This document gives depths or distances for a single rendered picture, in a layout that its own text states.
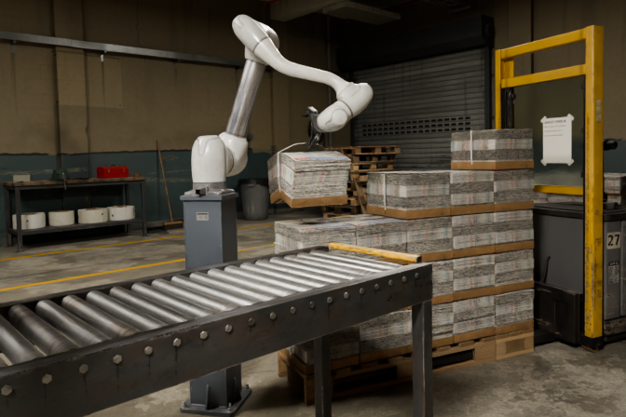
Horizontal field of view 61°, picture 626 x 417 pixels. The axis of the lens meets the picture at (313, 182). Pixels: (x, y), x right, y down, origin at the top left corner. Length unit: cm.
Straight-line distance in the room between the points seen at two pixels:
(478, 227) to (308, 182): 104
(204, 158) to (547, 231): 231
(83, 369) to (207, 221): 139
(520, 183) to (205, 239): 177
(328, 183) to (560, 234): 176
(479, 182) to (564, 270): 100
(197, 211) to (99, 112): 660
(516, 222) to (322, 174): 125
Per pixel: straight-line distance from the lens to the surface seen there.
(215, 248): 244
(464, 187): 292
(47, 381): 113
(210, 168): 243
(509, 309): 325
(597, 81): 337
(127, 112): 912
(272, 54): 242
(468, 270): 300
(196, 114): 967
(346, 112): 227
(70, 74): 879
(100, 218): 824
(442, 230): 285
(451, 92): 1032
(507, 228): 315
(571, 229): 364
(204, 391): 267
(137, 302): 151
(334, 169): 246
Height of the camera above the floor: 117
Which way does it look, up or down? 3 degrees down
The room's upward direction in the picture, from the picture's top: 1 degrees counter-clockwise
